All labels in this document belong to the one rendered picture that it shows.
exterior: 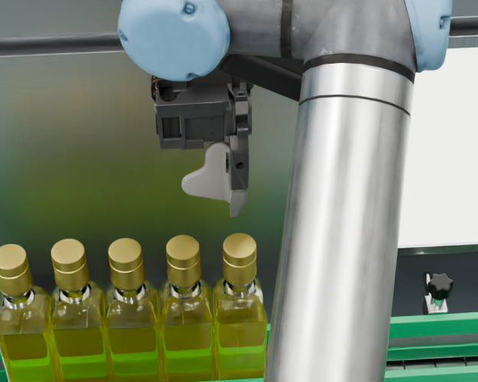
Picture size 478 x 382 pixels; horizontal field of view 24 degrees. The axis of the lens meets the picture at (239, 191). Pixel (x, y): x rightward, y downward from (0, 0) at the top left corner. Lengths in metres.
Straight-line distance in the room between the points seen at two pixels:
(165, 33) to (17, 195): 0.55
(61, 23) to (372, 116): 0.46
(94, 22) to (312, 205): 0.45
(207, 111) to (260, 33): 0.21
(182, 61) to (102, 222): 0.55
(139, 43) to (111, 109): 0.41
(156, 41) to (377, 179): 0.17
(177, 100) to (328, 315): 0.32
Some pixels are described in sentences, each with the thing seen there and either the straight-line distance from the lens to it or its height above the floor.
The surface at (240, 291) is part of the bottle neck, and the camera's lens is 1.16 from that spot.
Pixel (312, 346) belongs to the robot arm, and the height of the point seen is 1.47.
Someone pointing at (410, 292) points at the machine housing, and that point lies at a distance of 1.47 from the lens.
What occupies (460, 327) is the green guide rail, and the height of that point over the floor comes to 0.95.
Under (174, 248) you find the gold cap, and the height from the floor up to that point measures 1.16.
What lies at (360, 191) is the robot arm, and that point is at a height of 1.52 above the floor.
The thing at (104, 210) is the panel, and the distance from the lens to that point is 1.26.
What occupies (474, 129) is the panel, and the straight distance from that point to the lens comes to 1.22.
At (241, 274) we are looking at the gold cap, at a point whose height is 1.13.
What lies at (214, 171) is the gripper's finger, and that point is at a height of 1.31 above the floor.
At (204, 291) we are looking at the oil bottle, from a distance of 1.17.
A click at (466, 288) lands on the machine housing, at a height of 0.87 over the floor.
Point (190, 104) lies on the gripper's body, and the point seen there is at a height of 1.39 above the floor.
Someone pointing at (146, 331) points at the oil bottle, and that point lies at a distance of 1.18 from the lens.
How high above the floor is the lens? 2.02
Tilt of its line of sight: 47 degrees down
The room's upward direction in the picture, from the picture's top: straight up
